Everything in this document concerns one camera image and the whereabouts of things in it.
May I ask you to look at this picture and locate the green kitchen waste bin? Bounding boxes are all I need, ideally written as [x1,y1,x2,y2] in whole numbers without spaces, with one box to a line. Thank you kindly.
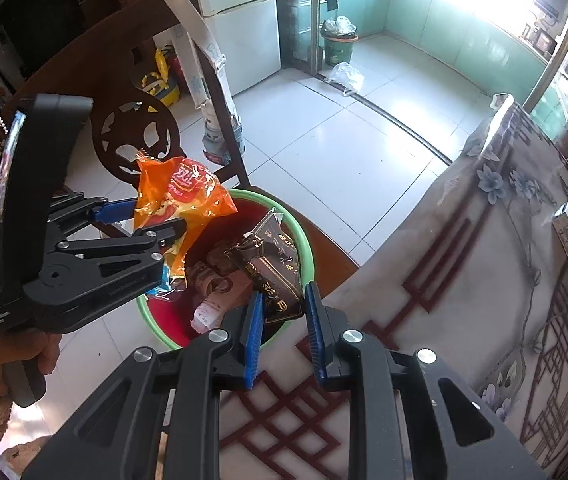
[320,16,359,66]

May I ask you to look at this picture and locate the orange snack bag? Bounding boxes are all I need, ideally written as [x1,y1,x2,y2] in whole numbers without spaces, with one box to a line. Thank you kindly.
[133,153,237,280]

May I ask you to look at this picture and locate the dark wooden chair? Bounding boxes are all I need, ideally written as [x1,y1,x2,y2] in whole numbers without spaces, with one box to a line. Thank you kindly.
[1,0,359,298]

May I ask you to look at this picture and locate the dark brown cigarette pack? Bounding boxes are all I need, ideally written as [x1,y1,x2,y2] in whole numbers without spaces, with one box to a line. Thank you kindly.
[225,208,303,324]

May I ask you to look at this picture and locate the white refrigerator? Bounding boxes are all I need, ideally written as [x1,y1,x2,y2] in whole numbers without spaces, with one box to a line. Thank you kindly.
[198,0,281,94]

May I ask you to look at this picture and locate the pink paper cup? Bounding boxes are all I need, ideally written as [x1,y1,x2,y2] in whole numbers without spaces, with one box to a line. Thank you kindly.
[186,244,253,334]

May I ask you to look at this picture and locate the green red trash bin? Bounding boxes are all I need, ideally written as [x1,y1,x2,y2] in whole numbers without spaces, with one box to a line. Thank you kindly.
[136,188,315,350]

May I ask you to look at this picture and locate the person's left hand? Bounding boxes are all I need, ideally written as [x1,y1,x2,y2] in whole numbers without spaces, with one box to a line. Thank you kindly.
[0,330,62,398]

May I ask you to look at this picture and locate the blue yellow snack wrapper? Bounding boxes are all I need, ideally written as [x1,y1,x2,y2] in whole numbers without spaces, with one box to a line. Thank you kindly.
[145,263,187,301]

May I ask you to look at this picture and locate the white plastic bag on floor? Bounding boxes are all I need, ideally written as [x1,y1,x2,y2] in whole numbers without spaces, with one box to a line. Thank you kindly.
[324,62,365,96]

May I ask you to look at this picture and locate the teal kitchen cabinets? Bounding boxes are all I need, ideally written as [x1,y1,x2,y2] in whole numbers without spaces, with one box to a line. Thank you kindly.
[277,0,548,101]

